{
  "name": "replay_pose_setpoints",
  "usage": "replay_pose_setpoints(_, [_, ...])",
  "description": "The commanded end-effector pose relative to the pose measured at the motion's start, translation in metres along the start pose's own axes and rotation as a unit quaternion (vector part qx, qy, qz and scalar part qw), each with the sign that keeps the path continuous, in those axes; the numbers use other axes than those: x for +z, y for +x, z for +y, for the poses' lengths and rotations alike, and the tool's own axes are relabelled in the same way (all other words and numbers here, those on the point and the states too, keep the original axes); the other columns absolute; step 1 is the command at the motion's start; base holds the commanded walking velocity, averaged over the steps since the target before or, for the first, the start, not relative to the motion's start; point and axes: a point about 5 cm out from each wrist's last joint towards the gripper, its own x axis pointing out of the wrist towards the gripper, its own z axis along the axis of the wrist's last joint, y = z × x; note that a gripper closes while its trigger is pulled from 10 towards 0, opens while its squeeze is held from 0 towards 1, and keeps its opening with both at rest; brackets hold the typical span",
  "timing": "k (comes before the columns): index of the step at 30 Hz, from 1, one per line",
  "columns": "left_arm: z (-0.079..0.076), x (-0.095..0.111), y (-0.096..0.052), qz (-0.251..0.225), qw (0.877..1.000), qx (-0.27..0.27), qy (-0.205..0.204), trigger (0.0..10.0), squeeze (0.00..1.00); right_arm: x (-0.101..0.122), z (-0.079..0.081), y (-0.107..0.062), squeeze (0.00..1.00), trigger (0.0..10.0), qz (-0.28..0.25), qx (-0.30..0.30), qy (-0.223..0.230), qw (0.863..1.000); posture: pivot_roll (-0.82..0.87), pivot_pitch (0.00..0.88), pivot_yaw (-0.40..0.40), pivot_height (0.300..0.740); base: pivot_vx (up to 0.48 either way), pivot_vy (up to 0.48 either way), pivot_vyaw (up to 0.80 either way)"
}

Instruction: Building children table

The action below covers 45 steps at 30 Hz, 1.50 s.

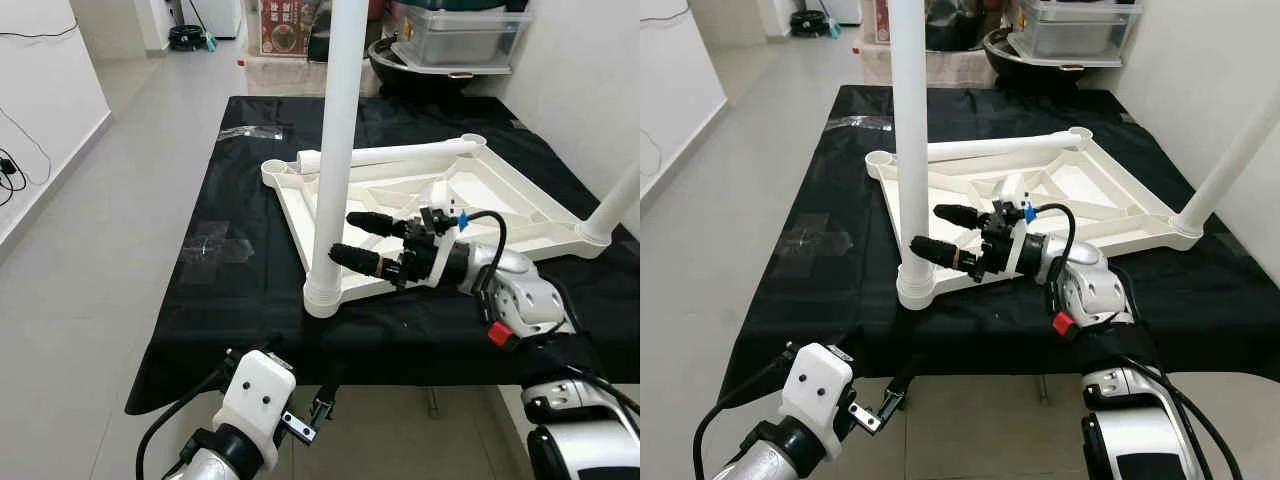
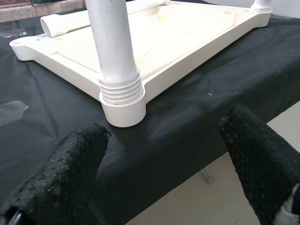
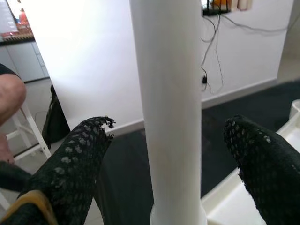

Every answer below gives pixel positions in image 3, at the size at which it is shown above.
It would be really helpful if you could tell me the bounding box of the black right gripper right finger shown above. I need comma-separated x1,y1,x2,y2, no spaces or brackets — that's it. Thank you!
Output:
223,114,300,225

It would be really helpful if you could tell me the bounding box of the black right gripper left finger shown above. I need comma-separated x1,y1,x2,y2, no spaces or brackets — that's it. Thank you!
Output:
0,115,117,225

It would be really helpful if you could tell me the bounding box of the white plastic children table top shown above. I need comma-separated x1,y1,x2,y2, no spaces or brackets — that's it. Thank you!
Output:
201,98,300,225

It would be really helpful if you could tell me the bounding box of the white plastic table leg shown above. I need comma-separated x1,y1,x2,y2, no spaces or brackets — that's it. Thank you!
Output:
129,0,208,225

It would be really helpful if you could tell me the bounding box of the black backpack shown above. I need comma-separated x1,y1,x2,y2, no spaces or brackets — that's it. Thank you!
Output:
42,84,71,144

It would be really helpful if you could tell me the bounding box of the white step stool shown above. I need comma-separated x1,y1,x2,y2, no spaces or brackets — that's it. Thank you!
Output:
6,103,52,162

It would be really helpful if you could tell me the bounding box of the person in khaki shorts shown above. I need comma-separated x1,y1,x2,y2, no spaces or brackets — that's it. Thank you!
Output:
0,62,27,165

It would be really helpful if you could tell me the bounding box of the grey kitchen cabinet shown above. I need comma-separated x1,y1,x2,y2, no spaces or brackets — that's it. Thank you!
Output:
0,41,50,83

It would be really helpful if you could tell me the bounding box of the black cable on wall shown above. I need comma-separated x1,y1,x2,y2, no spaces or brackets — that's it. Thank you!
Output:
199,7,289,94

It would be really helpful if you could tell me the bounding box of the wall shelf with items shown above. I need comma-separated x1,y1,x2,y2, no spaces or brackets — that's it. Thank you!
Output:
202,0,254,16

